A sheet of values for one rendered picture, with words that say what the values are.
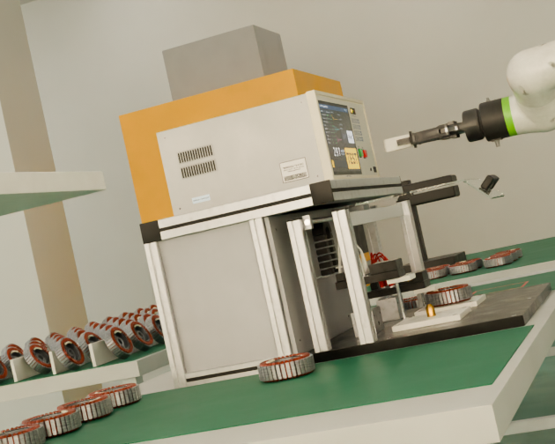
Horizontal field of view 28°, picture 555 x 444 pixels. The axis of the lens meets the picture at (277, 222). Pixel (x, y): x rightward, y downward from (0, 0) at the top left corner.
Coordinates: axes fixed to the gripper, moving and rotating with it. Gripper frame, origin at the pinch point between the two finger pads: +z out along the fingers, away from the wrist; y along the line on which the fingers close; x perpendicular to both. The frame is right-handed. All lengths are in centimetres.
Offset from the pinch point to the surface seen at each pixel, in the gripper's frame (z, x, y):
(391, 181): 6.8, -8.1, 14.4
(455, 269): 22, -41, 162
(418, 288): 2.9, -35.0, 0.4
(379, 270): 5.3, -28.0, -23.6
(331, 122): 9.7, 6.7, -19.8
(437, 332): -8, -42, -40
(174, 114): 192, 69, 327
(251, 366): 32, -42, -42
